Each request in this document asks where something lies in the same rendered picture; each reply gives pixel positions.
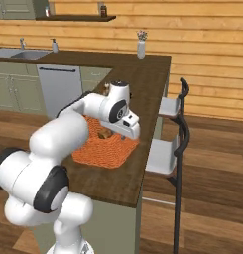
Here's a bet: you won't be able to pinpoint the green lower cupboards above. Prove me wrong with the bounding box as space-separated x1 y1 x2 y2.
0 61 113 115

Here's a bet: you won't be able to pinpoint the brown bread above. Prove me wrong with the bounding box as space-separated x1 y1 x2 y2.
98 128 114 140

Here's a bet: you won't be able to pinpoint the white soap dispenser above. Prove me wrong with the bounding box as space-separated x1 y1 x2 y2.
50 38 60 55

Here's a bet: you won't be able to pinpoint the white vase with flowers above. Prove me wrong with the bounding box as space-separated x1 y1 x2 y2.
136 29 149 61

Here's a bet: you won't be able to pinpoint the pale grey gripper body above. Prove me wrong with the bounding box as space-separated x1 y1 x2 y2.
110 122 142 142

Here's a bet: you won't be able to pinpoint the silver tap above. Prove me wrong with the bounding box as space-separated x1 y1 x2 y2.
19 37 28 51

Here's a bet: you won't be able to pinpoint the orange woven basket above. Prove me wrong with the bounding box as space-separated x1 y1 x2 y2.
71 114 141 170

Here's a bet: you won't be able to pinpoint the dark wooden wall shelf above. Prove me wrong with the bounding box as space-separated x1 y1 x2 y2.
35 14 117 23

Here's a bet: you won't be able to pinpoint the white bar stool black frame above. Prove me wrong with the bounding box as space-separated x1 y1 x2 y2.
158 76 191 121
141 113 191 254

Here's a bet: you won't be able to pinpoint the green cupboards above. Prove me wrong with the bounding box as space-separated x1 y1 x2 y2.
0 0 50 21
0 61 113 115

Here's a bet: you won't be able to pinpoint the green upper cupboards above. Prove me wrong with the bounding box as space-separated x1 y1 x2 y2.
0 0 50 21

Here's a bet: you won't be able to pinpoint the dark brown jar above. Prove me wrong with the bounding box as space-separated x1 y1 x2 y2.
99 4 108 18

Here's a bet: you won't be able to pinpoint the green counter island base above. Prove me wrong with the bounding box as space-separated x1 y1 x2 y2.
32 73 171 254

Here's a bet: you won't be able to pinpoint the silver dishwasher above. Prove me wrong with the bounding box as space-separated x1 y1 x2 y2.
36 63 83 120

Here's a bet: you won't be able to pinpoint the grey sink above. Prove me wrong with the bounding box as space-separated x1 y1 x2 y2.
0 48 54 61

